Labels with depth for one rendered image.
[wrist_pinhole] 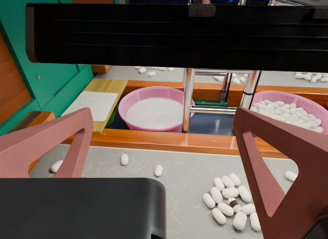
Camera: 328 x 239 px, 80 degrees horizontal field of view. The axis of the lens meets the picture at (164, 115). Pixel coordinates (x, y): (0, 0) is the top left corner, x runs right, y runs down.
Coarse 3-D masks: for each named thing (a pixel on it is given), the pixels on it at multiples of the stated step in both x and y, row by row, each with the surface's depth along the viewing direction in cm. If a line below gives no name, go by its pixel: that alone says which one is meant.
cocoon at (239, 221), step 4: (240, 212) 39; (236, 216) 39; (240, 216) 39; (244, 216) 39; (236, 220) 38; (240, 220) 38; (244, 220) 38; (236, 224) 38; (240, 224) 38; (244, 224) 38; (236, 228) 38; (240, 228) 38
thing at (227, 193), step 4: (228, 188) 44; (232, 188) 44; (224, 192) 43; (228, 192) 43; (232, 192) 43; (236, 192) 43; (224, 196) 43; (228, 196) 43; (232, 196) 43; (236, 196) 43
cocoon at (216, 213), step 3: (213, 210) 40; (216, 210) 40; (219, 210) 40; (213, 213) 40; (216, 213) 40; (219, 213) 39; (213, 216) 40; (216, 216) 39; (219, 216) 39; (222, 216) 39; (216, 219) 39; (219, 219) 39; (222, 219) 39; (225, 219) 39; (219, 222) 39; (222, 222) 38
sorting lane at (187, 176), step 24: (48, 168) 51; (96, 168) 51; (120, 168) 51; (144, 168) 51; (168, 168) 51; (192, 168) 51; (216, 168) 51; (240, 168) 51; (288, 168) 50; (168, 192) 45; (192, 192) 45; (168, 216) 41; (192, 216) 41
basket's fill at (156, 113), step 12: (132, 108) 73; (144, 108) 73; (156, 108) 74; (168, 108) 73; (180, 108) 74; (132, 120) 67; (144, 120) 68; (156, 120) 67; (168, 120) 67; (180, 120) 68
